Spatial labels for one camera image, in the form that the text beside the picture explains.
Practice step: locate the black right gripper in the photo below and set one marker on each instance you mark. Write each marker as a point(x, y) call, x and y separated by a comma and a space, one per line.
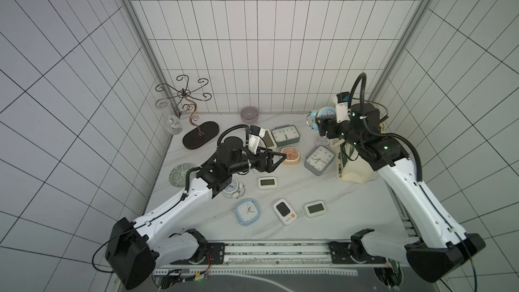
point(326, 126)

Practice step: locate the blue square alarm clock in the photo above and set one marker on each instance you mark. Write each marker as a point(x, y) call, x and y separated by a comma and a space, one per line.
point(247, 212)

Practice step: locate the metal jewelry tree stand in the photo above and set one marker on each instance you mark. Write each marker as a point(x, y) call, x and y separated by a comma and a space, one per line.
point(202, 133)

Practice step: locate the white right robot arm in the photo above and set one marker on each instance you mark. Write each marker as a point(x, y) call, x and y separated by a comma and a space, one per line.
point(443, 244)

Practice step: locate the green rectangular alarm clock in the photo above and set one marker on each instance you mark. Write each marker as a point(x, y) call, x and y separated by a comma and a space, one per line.
point(286, 135)

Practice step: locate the lilac round alarm clock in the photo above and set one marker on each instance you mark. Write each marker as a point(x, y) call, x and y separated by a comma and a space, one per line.
point(321, 141)

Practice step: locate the white orange digital timer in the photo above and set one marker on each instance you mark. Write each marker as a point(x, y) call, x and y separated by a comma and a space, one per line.
point(285, 212)

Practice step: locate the small white digital clock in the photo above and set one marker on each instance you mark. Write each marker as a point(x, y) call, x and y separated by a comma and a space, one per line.
point(266, 183)

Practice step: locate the white digital thermometer clock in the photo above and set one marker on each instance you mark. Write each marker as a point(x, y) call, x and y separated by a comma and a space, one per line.
point(315, 208)

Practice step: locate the white twin-bell alarm clock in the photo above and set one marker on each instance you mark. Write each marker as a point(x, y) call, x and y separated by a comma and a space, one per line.
point(234, 190)

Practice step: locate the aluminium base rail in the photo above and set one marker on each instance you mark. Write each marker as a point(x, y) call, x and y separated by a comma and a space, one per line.
point(250, 257)

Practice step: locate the cream canvas floral tote bag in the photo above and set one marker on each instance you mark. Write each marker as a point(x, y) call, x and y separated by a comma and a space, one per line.
point(350, 167)

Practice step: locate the orange rounded alarm clock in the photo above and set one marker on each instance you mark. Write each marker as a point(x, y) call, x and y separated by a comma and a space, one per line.
point(292, 155)

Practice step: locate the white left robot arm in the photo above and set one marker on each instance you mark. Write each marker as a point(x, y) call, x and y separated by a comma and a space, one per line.
point(135, 248)

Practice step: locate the grey square alarm clock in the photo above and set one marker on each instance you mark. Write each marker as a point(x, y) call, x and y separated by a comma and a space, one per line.
point(318, 160)

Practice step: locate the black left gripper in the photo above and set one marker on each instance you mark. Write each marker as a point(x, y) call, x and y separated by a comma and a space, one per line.
point(269, 167)

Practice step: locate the blue twin-bell alarm clock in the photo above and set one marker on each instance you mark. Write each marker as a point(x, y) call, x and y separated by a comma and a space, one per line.
point(326, 112)

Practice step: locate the green patterned coaster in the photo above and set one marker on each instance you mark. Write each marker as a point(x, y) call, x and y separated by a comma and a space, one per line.
point(178, 173)

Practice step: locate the purple ceramic bowl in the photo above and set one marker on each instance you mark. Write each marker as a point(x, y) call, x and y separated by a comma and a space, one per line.
point(249, 115)

